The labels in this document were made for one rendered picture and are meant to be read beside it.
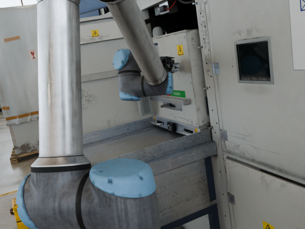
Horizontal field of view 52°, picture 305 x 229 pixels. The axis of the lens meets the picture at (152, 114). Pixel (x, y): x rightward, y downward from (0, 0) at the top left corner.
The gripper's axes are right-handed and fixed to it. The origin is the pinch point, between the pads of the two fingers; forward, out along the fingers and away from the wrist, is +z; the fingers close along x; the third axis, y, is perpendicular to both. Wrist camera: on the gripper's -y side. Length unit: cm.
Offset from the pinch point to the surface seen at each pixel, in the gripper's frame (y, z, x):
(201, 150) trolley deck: 16.3, 2.9, -39.4
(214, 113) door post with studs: 20.4, 6.2, -21.8
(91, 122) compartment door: -69, -8, -32
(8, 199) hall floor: -243, -8, -128
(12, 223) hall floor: -181, -22, -132
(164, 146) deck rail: 8.6, -14.3, -37.5
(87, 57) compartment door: -66, -15, 9
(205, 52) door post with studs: 18.9, -0.9, 6.0
